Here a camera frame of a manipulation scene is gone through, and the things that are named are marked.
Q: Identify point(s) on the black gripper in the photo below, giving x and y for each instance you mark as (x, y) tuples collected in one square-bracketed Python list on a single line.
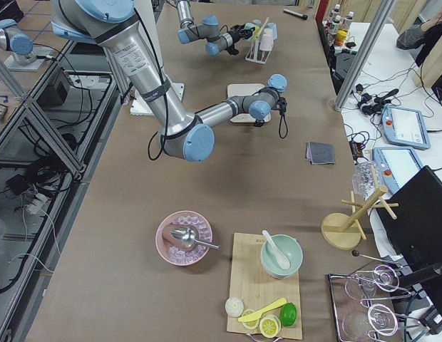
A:
[(259, 123), (237, 35)]

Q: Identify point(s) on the white wire cup rack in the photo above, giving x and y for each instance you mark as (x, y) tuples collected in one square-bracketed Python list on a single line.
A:
[(254, 54)]

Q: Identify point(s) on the cream rabbit tray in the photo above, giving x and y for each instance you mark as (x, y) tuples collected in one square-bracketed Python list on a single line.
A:
[(243, 89)]

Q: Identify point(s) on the green cup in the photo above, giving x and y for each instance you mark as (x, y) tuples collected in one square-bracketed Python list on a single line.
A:
[(249, 31)]

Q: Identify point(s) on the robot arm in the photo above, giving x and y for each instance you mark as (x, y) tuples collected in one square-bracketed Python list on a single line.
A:
[(117, 27), (208, 29)]

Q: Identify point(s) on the pink cup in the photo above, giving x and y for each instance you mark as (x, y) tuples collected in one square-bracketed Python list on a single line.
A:
[(266, 43)]

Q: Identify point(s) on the blue cup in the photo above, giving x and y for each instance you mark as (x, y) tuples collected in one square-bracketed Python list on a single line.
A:
[(271, 28)]

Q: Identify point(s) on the clear plastic cup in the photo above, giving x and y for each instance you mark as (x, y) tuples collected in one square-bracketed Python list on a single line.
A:
[(366, 178)]

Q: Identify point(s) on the metal cylinder black cap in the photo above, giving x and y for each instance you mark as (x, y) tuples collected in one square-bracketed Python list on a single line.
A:
[(295, 14)]

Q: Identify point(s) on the grey folded cloth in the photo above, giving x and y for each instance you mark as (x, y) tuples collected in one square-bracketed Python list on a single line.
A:
[(320, 153)]

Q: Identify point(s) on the green stacked bowls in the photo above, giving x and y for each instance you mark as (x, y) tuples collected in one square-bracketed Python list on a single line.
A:
[(290, 247)]

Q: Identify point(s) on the metal scoop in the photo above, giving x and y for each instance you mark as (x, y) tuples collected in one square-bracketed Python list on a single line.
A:
[(187, 238)]

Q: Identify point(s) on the wooden mug tree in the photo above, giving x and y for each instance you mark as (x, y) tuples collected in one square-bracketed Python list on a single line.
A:
[(344, 231)]

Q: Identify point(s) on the white ceramic spoon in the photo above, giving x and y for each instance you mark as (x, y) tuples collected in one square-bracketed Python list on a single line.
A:
[(281, 259)]

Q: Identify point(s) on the blue teach pendant far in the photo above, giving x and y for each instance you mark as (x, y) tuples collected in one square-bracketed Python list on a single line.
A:
[(404, 126)]

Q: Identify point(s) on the blue teach pendant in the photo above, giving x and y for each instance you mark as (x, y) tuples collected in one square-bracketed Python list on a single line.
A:
[(404, 126), (397, 165)]

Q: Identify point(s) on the blue teach pendant near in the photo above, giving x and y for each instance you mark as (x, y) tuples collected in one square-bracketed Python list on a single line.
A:
[(397, 165)]

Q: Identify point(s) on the pink bowl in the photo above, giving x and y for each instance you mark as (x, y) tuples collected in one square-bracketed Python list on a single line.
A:
[(166, 246)]

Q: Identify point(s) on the seated person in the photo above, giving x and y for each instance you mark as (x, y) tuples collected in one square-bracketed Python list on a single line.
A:
[(424, 35)]

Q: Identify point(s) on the green lime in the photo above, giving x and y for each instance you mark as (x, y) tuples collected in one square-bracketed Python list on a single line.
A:
[(288, 314)]

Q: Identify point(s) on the yellow plastic knife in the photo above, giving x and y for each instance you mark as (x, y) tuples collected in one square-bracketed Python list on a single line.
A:
[(256, 315)]

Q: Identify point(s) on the black monitor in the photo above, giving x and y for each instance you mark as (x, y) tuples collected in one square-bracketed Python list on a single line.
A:
[(416, 232)]

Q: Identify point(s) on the lemon slice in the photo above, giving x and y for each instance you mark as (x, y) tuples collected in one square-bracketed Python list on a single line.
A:
[(270, 326)]

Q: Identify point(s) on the aluminium frame post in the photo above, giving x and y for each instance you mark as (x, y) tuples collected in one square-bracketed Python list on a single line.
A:
[(369, 40)]

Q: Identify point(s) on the wire glass rack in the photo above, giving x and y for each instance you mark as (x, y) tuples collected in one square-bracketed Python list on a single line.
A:
[(385, 300)]

